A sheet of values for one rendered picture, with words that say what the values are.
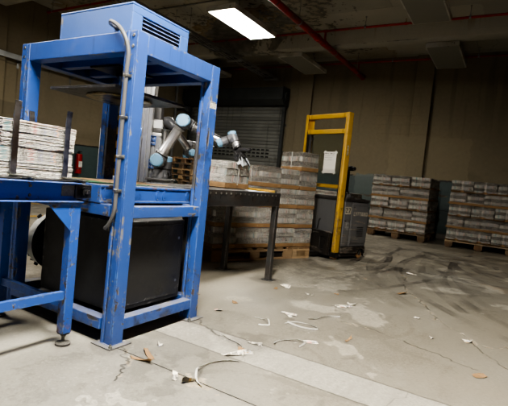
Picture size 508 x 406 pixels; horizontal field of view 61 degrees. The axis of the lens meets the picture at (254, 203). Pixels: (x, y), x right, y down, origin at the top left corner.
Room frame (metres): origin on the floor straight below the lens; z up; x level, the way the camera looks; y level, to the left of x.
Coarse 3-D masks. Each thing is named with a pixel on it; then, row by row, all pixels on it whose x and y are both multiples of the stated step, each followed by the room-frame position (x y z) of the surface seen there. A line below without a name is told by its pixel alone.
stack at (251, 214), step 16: (288, 192) 5.06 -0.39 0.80; (208, 208) 4.55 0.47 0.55; (224, 208) 4.50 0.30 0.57; (240, 208) 4.63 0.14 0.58; (256, 208) 4.77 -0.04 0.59; (288, 208) 5.07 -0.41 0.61; (208, 240) 4.51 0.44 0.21; (240, 240) 4.66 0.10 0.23; (256, 240) 4.80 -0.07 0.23; (288, 240) 5.10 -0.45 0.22; (208, 256) 4.57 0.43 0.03; (240, 256) 4.84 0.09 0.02; (256, 256) 4.81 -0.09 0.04; (288, 256) 5.11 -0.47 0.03
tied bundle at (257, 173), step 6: (252, 168) 4.94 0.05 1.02; (258, 168) 4.85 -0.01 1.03; (264, 168) 4.81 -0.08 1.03; (270, 168) 4.86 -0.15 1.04; (276, 168) 4.91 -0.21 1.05; (252, 174) 4.93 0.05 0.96; (258, 174) 4.84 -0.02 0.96; (264, 174) 4.82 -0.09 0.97; (270, 174) 4.87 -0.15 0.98; (276, 174) 4.92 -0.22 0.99; (252, 180) 4.91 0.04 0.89; (258, 180) 4.84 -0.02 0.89; (264, 180) 4.82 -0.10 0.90; (270, 180) 4.87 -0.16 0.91; (276, 180) 4.92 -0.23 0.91; (264, 186) 4.82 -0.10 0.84
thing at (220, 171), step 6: (216, 162) 3.69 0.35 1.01; (222, 162) 3.66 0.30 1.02; (228, 162) 3.64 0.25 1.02; (210, 168) 3.73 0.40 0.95; (216, 168) 3.69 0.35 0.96; (222, 168) 3.66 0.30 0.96; (228, 168) 3.66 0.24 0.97; (234, 168) 3.73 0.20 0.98; (210, 174) 3.72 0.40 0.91; (216, 174) 3.69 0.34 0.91; (222, 174) 3.66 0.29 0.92; (228, 174) 3.67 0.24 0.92; (234, 174) 3.74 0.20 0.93; (216, 180) 3.69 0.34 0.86; (222, 180) 3.66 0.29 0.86; (228, 180) 3.68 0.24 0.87; (234, 180) 3.76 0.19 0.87
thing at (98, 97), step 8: (56, 88) 2.48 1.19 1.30; (64, 88) 2.45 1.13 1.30; (72, 88) 2.41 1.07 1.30; (80, 88) 2.38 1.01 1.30; (88, 88) 2.36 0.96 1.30; (96, 88) 2.33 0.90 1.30; (104, 88) 2.30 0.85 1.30; (112, 88) 2.28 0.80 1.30; (120, 88) 2.27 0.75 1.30; (80, 96) 2.67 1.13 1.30; (88, 96) 2.56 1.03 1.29; (96, 96) 2.53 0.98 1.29; (104, 96) 2.50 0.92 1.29; (112, 96) 2.47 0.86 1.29; (120, 96) 2.44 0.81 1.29; (144, 96) 2.43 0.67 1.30; (152, 96) 2.47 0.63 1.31; (112, 104) 2.87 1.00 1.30; (144, 104) 2.65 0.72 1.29; (152, 104) 2.69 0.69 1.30; (160, 104) 2.66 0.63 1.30; (168, 104) 2.63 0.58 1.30; (176, 104) 2.64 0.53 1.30
